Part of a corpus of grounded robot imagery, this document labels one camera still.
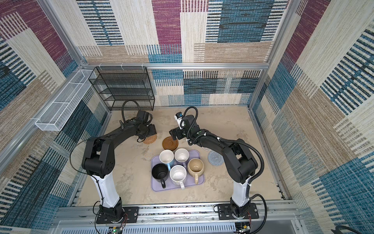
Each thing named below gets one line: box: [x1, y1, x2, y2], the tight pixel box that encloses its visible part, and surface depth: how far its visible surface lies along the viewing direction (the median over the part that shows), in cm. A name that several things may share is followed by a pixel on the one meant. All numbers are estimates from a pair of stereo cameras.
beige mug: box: [187, 157, 205, 185], surface depth 82 cm
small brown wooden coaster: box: [162, 136, 179, 151], surface depth 101 cm
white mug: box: [169, 164, 187, 191], surface depth 81 cm
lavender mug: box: [174, 148, 190, 168], surface depth 89 cm
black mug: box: [151, 163, 169, 189], surface depth 82 cm
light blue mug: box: [158, 149, 175, 172], surface depth 86 cm
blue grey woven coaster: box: [207, 150, 225, 167], surface depth 93 cm
